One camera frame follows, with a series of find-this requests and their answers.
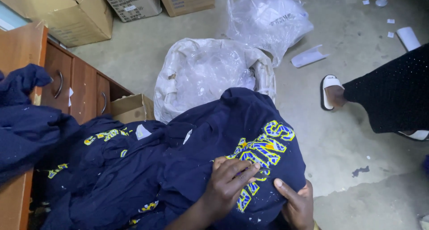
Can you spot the person's left hand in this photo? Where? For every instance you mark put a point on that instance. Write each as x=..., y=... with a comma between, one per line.
x=219, y=189

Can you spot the person's right hand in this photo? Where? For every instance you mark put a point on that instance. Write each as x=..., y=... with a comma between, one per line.
x=300, y=210

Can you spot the small dark thread cutting tool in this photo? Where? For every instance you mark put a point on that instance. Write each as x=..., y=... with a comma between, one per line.
x=264, y=171

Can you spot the navy shirt with patterned letters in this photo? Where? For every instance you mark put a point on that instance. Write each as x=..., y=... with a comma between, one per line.
x=214, y=129

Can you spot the white tag on shirt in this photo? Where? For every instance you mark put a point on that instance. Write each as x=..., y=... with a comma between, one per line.
x=142, y=132
x=187, y=137

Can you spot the crumpled navy shirt yellow print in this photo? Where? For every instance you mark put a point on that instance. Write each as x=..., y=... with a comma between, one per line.
x=107, y=176

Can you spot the small open cardboard box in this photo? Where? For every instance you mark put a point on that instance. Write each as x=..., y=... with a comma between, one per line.
x=132, y=107

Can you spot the white sack of plastic wrap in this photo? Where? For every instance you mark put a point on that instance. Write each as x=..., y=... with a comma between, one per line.
x=201, y=69

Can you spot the white slide sandal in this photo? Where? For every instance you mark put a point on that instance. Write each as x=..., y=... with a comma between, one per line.
x=419, y=135
x=328, y=81

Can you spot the curled white paper sheet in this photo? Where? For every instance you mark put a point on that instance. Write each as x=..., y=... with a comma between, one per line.
x=306, y=57

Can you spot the brown wooden drawer cabinet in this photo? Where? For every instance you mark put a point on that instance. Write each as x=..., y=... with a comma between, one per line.
x=82, y=89

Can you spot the clear plastic bag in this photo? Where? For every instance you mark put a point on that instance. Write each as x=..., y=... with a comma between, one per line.
x=268, y=22

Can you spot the white paper slip on drawer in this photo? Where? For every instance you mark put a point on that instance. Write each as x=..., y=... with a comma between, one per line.
x=70, y=96

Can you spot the cardboard box with blue print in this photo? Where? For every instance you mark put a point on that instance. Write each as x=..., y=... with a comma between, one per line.
x=187, y=0

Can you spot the white paper roll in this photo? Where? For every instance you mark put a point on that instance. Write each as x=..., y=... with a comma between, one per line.
x=408, y=38

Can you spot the plain navy cloth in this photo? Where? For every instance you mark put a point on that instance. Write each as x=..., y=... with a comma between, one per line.
x=23, y=133

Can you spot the cardboard box with black print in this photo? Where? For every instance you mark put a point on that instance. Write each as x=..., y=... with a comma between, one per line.
x=134, y=4

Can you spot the large plain cardboard box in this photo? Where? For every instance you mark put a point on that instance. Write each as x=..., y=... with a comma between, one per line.
x=70, y=14

